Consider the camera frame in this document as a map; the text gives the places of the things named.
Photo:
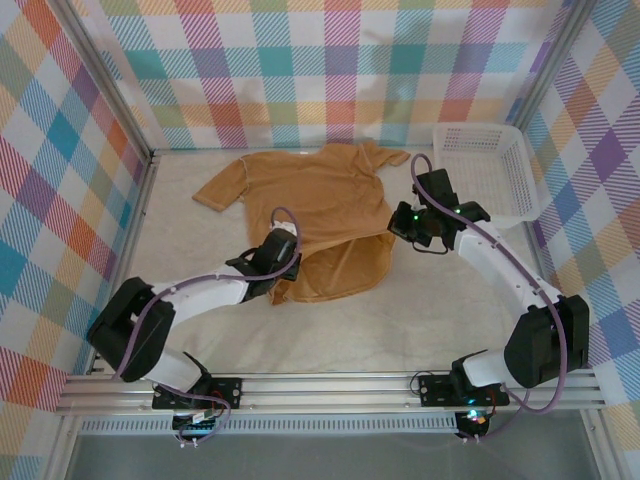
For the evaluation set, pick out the aluminium frame leg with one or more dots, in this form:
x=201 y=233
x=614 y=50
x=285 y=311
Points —
x=600 y=445
x=62 y=450

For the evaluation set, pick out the tan orange t-shirt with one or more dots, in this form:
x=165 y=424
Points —
x=320 y=200

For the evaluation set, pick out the aluminium frame post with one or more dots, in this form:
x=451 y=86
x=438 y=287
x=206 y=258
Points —
x=104 y=75
x=555 y=60

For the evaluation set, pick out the long aluminium base rail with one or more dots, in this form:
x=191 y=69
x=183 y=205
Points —
x=325 y=392

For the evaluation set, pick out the white plastic mesh basket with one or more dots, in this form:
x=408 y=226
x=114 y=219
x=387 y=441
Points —
x=480 y=160

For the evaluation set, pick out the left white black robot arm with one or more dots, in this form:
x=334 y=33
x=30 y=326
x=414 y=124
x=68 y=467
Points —
x=200 y=295

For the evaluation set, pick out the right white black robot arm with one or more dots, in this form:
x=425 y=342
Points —
x=500 y=265

